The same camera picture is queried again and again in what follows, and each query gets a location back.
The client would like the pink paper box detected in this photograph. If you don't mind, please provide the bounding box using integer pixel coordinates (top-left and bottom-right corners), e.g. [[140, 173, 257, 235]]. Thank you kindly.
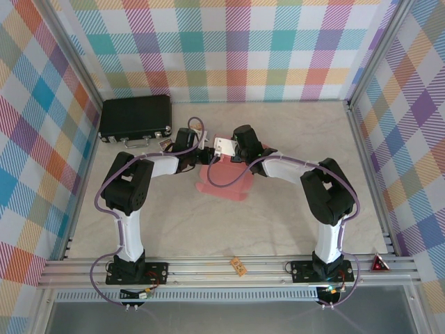
[[196, 154, 253, 202]]

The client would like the black hard case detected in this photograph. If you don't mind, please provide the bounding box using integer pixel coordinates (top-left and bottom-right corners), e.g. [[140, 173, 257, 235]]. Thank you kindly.
[[98, 94, 174, 150]]

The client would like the orange tag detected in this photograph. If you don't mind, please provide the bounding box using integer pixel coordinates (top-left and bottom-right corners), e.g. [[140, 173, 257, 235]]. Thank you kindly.
[[229, 257, 246, 278]]

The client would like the small connector board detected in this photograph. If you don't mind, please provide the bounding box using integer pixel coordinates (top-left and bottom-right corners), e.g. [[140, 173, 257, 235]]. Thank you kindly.
[[120, 287, 154, 301], [316, 284, 346, 301]]

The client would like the red triangular button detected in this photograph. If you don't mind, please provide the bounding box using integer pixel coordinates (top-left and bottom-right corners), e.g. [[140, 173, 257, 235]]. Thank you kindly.
[[370, 253, 391, 273]]

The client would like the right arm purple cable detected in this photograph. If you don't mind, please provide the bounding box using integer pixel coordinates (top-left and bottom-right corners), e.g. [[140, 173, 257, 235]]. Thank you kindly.
[[207, 154, 362, 309]]

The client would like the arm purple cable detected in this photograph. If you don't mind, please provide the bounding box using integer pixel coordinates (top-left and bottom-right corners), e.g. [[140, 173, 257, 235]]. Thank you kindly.
[[207, 154, 362, 309], [90, 116, 209, 309]]

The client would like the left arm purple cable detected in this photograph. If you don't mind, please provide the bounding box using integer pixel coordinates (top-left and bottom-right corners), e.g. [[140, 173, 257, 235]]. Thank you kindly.
[[90, 116, 209, 309]]

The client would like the aluminium frame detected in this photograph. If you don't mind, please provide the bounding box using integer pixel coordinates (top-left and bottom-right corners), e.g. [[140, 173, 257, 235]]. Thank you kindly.
[[31, 0, 445, 334]]

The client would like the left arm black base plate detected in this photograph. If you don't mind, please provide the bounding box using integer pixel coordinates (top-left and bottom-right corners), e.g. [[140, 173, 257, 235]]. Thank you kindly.
[[105, 260, 170, 287]]

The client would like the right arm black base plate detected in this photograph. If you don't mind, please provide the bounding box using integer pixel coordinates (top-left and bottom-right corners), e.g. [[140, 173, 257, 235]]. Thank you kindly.
[[289, 259, 353, 285]]

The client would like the grey slotted cable duct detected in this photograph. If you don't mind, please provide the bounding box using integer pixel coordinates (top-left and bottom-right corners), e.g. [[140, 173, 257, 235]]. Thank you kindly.
[[54, 289, 320, 303]]

